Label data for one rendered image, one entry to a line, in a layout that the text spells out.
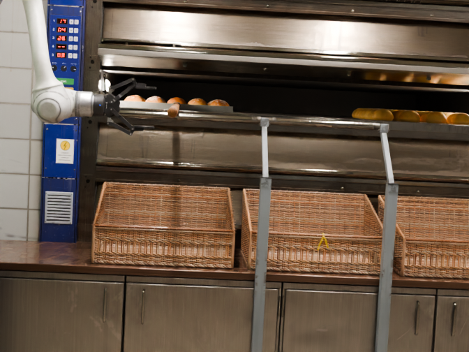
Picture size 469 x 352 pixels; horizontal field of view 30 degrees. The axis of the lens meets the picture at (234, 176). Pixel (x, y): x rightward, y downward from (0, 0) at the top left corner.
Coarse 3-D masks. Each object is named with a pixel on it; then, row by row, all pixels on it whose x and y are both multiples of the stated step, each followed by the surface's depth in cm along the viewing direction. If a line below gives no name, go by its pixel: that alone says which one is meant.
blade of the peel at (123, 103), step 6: (126, 102) 424; (132, 102) 425; (138, 102) 425; (144, 102) 425; (150, 102) 425; (162, 108) 426; (168, 108) 426; (180, 108) 426; (186, 108) 426; (192, 108) 426; (198, 108) 427; (204, 108) 427; (210, 108) 427; (216, 108) 427; (222, 108) 427; (228, 108) 428
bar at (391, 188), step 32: (352, 128) 350; (384, 128) 349; (384, 160) 343; (384, 224) 333; (256, 256) 330; (384, 256) 332; (256, 288) 330; (384, 288) 333; (256, 320) 331; (384, 320) 334
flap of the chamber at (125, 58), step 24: (240, 72) 386; (264, 72) 384; (288, 72) 383; (312, 72) 381; (336, 72) 379; (360, 72) 377; (384, 72) 375; (408, 72) 374; (432, 72) 372; (456, 72) 372
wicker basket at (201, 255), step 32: (128, 192) 380; (160, 192) 382; (192, 192) 382; (224, 192) 383; (96, 224) 335; (128, 224) 378; (160, 224) 379; (192, 224) 380; (224, 224) 381; (96, 256) 336; (128, 256) 337; (160, 256) 338; (192, 256) 339; (224, 256) 340
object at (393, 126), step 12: (120, 108) 382; (132, 108) 382; (144, 108) 383; (336, 120) 387; (348, 120) 387; (360, 120) 387; (372, 120) 388; (432, 132) 389; (444, 132) 389; (456, 132) 390; (468, 132) 390
